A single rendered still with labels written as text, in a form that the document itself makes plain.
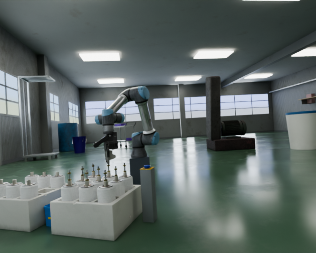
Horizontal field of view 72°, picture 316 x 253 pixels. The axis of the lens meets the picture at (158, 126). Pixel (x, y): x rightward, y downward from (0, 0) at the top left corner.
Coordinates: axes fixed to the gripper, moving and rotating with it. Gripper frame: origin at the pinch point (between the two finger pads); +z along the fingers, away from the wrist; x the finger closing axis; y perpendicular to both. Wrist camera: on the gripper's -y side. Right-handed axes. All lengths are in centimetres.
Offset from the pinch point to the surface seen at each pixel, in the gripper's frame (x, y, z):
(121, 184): -21.0, 3.8, 10.9
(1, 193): 21, -63, 15
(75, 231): -21.4, -22.4, 31.4
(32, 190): 5.7, -44.5, 12.5
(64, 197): -13.6, -26.9, 14.6
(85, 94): 1104, 100, -240
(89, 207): -27.5, -15.4, 18.2
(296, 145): 127, 381, 26
